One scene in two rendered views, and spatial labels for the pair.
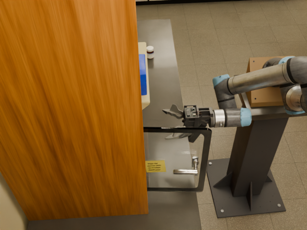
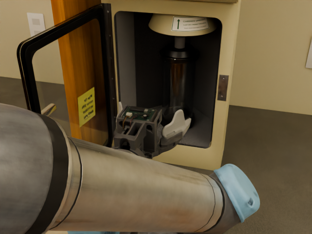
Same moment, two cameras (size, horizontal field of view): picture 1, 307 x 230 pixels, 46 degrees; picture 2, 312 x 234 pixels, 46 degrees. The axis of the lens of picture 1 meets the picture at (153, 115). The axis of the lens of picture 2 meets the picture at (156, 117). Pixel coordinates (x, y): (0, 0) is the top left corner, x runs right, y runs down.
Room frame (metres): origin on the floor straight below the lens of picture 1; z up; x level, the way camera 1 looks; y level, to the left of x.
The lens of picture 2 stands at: (1.18, -0.70, 1.60)
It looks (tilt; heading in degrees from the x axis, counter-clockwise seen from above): 31 degrees down; 107
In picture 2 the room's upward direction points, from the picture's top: straight up
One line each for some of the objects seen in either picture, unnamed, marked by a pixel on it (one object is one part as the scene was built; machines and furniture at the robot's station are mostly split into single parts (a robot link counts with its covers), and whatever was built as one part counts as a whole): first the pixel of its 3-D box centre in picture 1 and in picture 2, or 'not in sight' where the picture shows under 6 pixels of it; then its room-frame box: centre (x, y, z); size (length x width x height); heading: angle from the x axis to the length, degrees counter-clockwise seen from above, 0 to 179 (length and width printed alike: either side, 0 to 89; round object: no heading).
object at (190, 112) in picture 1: (197, 118); (135, 141); (0.99, -0.18, 1.22); 0.12 x 0.08 x 0.09; 92
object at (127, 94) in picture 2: not in sight; (175, 65); (0.95, 0.25, 1.19); 0.26 x 0.24 x 0.35; 2
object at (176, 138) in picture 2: not in sight; (162, 140); (1.02, -0.13, 1.20); 0.09 x 0.05 x 0.02; 56
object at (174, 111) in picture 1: (173, 109); (178, 122); (1.04, -0.08, 1.22); 0.09 x 0.03 x 0.06; 56
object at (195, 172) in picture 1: (186, 168); not in sight; (0.76, -0.11, 1.20); 0.10 x 0.05 x 0.03; 86
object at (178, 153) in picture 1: (166, 162); (76, 107); (0.80, -0.04, 1.19); 0.30 x 0.01 x 0.40; 86
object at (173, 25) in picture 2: not in sight; (183, 14); (0.97, 0.23, 1.34); 0.18 x 0.18 x 0.05
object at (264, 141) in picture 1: (253, 147); not in sight; (1.42, -0.64, 0.45); 0.48 x 0.48 x 0.90; 4
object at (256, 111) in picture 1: (269, 94); not in sight; (1.42, -0.64, 0.92); 0.32 x 0.32 x 0.04; 4
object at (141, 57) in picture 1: (130, 75); not in sight; (0.88, 0.07, 1.55); 0.10 x 0.10 x 0.09; 2
